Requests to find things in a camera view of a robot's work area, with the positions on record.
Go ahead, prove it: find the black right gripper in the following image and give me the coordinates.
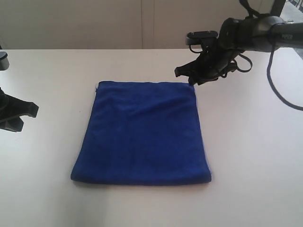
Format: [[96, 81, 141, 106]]
[[174, 44, 238, 86]]

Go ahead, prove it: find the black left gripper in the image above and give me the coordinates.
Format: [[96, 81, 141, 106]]
[[0, 89, 39, 132]]

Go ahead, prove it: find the blue towel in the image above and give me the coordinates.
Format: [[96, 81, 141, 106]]
[[71, 81, 212, 186]]

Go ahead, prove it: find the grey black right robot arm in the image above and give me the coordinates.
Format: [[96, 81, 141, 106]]
[[174, 16, 303, 85]]

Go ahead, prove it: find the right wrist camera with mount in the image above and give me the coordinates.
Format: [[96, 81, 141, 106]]
[[186, 30, 218, 54]]

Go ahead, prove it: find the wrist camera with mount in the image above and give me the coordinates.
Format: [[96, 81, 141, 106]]
[[0, 51, 9, 70], [186, 30, 218, 54]]

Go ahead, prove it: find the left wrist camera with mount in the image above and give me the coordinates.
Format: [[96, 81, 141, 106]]
[[0, 51, 9, 70]]

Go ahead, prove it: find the black window frame post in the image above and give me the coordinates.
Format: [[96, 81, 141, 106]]
[[270, 0, 286, 17]]

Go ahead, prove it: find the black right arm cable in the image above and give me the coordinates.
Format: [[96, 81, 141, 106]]
[[222, 0, 303, 111]]

